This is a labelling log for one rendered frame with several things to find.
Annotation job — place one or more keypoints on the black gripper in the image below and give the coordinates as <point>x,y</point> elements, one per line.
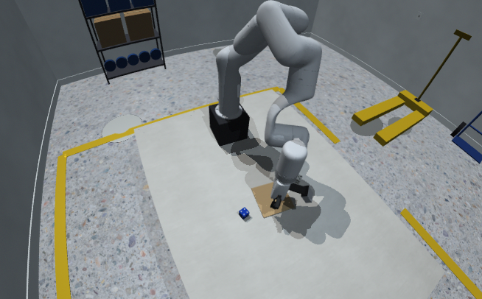
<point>281,190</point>

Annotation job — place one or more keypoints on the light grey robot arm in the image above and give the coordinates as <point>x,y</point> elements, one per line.
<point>275,23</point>

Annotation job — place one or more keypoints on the tan flat mat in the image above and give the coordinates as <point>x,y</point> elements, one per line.
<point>262,196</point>

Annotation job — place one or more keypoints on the blue die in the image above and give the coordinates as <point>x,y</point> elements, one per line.
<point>244,213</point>

